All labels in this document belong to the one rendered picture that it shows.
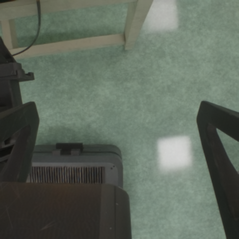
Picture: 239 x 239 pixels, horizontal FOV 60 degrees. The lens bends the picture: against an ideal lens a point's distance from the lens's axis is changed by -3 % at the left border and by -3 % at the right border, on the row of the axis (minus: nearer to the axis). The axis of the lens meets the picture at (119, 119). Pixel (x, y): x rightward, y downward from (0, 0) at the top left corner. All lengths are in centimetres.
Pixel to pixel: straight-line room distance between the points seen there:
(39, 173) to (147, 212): 70
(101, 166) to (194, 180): 62
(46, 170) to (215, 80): 101
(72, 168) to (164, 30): 86
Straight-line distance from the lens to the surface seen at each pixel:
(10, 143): 40
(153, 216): 143
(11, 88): 38
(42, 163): 104
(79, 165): 100
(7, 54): 44
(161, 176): 132
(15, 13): 58
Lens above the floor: 119
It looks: 82 degrees down
